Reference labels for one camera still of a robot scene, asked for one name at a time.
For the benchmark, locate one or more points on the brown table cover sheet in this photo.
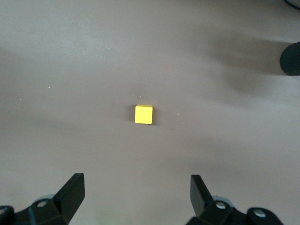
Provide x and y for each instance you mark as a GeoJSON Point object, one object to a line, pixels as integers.
{"type": "Point", "coordinates": [93, 70]}

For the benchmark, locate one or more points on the black ribbed cylinder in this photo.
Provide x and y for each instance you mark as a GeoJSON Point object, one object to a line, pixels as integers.
{"type": "Point", "coordinates": [291, 59]}

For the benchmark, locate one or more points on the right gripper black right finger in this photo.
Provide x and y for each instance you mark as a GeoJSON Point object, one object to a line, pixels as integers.
{"type": "Point", "coordinates": [199, 201]}

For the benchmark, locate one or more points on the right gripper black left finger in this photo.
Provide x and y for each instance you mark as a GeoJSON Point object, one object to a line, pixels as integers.
{"type": "Point", "coordinates": [68, 201]}

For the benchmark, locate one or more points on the yellow cube block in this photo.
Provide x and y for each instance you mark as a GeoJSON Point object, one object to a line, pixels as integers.
{"type": "Point", "coordinates": [143, 114]}

